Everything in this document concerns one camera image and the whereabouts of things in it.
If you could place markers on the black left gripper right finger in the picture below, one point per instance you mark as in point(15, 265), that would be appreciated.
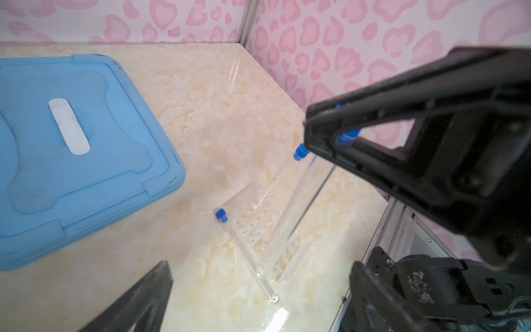
point(378, 307)

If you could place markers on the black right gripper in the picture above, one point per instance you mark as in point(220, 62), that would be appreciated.
point(451, 137)

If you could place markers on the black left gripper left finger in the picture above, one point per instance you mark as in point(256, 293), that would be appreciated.
point(142, 307)

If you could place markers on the clear acrylic test tube rack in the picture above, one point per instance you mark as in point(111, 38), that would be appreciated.
point(267, 215)

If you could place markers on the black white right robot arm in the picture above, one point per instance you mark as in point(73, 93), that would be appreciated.
point(454, 294)

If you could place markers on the blue plastic bin lid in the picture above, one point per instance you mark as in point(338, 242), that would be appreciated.
point(80, 150)

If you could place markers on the blue capped test tube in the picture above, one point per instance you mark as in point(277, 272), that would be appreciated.
point(247, 236)
point(314, 172)
point(257, 192)

